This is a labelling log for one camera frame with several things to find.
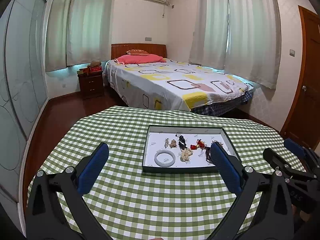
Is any blue plaid blanket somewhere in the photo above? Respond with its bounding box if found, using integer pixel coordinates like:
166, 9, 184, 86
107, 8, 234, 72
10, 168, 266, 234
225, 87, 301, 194
191, 91, 254, 117

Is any pale jade bangle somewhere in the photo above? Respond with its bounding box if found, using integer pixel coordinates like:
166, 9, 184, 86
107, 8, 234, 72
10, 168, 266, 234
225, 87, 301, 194
154, 150, 176, 167

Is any wooden door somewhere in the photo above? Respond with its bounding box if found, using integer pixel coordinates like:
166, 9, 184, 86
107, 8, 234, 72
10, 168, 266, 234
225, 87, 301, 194
280, 5, 320, 150

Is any pearl bracelet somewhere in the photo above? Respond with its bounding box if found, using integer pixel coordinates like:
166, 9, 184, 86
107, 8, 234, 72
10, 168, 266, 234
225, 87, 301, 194
180, 149, 194, 162

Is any wooden bed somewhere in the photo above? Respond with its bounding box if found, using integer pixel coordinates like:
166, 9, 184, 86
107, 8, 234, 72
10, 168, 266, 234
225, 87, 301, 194
104, 44, 254, 117

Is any dark green box tray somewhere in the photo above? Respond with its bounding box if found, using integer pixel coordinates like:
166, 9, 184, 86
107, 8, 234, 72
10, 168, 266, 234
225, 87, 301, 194
142, 124, 242, 174

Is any dark red bead bracelet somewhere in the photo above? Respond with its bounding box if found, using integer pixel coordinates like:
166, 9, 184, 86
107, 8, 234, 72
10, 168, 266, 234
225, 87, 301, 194
204, 146, 216, 165

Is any pink pillow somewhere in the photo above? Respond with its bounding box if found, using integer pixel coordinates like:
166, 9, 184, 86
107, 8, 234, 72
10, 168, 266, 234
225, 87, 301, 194
114, 54, 163, 64

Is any green checkered tablecloth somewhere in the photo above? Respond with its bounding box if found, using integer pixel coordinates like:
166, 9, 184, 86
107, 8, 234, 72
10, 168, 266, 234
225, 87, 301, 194
27, 106, 308, 240

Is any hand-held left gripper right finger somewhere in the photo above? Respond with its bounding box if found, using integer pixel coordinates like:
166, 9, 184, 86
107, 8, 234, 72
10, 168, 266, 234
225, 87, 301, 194
207, 142, 294, 240

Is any white sheer curtain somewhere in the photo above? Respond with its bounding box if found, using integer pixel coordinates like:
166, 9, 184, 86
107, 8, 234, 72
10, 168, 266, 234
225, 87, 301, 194
66, 0, 115, 66
224, 0, 282, 89
45, 0, 80, 72
189, 0, 230, 67

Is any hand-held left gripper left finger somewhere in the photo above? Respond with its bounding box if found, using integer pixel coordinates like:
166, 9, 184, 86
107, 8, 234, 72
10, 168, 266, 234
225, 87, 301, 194
26, 142, 118, 240

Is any glass sliding wardrobe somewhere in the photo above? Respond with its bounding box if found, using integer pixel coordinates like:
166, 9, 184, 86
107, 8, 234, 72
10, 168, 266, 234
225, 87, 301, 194
0, 0, 49, 203

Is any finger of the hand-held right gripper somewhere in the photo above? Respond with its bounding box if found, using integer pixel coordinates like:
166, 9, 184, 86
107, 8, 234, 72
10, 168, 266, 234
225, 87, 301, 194
283, 138, 320, 168
263, 147, 307, 178

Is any dark wooden nightstand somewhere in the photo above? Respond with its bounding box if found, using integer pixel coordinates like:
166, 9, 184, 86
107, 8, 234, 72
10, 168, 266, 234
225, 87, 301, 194
77, 70, 104, 100

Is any dark green cord bracelet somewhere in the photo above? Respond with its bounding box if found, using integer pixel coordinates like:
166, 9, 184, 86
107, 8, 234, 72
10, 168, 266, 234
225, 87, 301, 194
176, 134, 187, 151

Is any printed bed sheet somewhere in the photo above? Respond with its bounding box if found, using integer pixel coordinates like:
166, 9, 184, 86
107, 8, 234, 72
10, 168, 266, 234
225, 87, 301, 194
105, 59, 253, 112

